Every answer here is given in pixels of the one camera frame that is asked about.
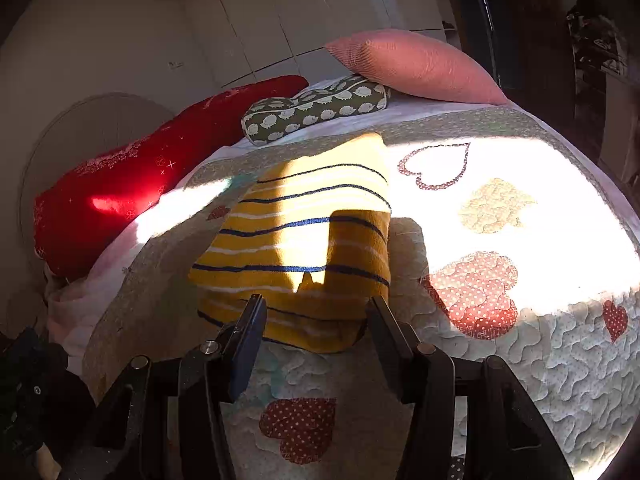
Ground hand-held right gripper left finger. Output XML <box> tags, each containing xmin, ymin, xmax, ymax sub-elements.
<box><xmin>60</xmin><ymin>294</ymin><xmax>268</xmax><ymax>480</ymax></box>

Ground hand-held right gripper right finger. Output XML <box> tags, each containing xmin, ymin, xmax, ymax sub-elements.
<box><xmin>366</xmin><ymin>296</ymin><xmax>576</xmax><ymax>480</ymax></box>

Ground yellow striped shirt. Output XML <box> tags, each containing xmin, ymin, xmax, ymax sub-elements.
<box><xmin>189</xmin><ymin>132</ymin><xmax>393</xmax><ymax>354</ymax></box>

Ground white heart patchwork quilt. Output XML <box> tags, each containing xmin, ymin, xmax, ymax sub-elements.
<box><xmin>82</xmin><ymin>105</ymin><xmax>640</xmax><ymax>480</ymax></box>

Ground red long pillow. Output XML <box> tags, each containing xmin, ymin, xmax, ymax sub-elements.
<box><xmin>34</xmin><ymin>76</ymin><xmax>310</xmax><ymax>279</ymax></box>

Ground green hedgehog print pillow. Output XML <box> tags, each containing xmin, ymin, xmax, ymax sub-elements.
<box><xmin>241</xmin><ymin>75</ymin><xmax>392</xmax><ymax>147</ymax></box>

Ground round white headboard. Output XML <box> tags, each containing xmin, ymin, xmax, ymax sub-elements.
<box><xmin>19</xmin><ymin>92</ymin><xmax>177</xmax><ymax>261</ymax></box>

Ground pink ribbed pillow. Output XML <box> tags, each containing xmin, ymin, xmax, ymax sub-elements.
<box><xmin>325</xmin><ymin>30</ymin><xmax>512</xmax><ymax>107</ymax></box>

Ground white glossy wardrobe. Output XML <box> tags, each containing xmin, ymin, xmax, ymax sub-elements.
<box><xmin>175</xmin><ymin>0</ymin><xmax>451</xmax><ymax>92</ymax></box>

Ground dark printed skateboard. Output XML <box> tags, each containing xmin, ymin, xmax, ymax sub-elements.
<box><xmin>565</xmin><ymin>0</ymin><xmax>629</xmax><ymax>128</ymax></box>

